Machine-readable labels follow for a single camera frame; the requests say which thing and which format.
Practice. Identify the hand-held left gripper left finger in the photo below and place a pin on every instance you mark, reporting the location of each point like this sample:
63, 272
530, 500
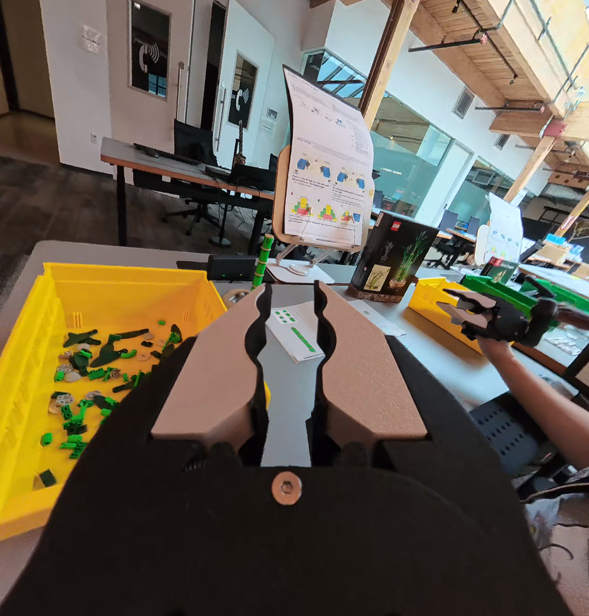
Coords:
208, 385

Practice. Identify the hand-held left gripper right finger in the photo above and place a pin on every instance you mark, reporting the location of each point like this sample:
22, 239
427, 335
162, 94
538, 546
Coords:
371, 385

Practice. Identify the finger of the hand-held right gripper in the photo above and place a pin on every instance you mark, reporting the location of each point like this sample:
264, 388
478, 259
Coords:
472, 299
470, 318

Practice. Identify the pile of toy brick pieces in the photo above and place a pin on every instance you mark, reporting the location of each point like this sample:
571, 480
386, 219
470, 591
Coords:
92, 375

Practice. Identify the yellow plastic parts bin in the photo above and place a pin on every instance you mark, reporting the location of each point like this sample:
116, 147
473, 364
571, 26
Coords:
429, 308
131, 293

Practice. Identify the person's right forearm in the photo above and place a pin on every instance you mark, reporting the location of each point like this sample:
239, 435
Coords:
554, 409

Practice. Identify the grey desk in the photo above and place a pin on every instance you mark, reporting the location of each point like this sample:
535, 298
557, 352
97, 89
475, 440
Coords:
419, 346

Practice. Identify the printed task sheet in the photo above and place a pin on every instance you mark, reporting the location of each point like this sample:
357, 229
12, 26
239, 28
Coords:
323, 159

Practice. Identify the wooden office desk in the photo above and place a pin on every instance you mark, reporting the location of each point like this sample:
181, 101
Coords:
155, 161

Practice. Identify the person's right hand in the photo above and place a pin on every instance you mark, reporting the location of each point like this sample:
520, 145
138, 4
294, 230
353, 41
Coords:
494, 349

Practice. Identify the green plastic bin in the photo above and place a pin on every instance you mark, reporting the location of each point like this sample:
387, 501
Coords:
506, 293

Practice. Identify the small toy set box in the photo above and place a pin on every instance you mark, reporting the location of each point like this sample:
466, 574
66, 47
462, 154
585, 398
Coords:
499, 270

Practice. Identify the white sheet on stand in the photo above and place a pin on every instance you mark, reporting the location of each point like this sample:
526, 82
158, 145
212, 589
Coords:
501, 226

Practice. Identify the black toy set box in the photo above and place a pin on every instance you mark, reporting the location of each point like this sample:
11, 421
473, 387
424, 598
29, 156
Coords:
390, 260

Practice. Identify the black framed sign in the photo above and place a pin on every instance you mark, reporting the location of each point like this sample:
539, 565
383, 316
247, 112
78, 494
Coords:
588, 380

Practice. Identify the building instruction booklet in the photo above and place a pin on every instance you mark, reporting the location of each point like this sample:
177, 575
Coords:
287, 332

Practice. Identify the black power box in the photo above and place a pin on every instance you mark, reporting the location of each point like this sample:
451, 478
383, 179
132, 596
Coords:
229, 268

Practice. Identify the toy bamboo stalk in tan pot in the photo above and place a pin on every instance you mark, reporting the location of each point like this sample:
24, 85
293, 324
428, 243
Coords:
263, 260

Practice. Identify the person's printed shirt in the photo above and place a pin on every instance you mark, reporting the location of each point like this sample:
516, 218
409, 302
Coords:
564, 553

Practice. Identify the black office chair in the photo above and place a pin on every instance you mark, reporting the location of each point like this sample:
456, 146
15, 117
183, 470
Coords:
193, 139

